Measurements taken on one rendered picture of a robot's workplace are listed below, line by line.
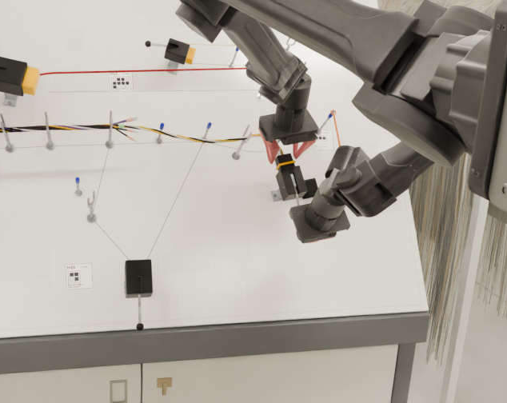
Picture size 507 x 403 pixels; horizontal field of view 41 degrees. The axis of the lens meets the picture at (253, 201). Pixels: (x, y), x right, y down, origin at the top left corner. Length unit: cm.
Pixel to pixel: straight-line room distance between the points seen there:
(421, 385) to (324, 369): 142
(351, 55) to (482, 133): 18
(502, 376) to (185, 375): 189
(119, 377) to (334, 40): 96
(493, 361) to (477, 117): 276
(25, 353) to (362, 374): 70
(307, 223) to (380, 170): 21
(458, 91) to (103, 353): 100
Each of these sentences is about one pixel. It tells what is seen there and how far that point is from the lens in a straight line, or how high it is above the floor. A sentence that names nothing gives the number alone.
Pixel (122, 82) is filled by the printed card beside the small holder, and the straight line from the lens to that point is 148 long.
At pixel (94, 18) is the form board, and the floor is 140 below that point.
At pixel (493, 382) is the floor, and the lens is 302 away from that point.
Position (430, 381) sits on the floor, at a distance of 293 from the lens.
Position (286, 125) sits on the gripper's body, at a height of 125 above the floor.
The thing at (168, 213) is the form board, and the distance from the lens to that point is 137.
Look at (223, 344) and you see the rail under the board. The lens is 135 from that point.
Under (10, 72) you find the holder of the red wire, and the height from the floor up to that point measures 132.
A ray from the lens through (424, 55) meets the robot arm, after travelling 55.
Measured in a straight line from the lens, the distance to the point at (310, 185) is 144.
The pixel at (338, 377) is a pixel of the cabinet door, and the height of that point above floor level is 71.
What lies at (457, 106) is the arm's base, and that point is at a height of 144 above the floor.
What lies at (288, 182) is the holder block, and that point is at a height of 113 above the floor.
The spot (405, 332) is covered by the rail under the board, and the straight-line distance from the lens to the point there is 147.
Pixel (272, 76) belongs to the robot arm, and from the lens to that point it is 110.
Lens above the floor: 151
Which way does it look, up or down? 18 degrees down
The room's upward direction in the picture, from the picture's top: 3 degrees clockwise
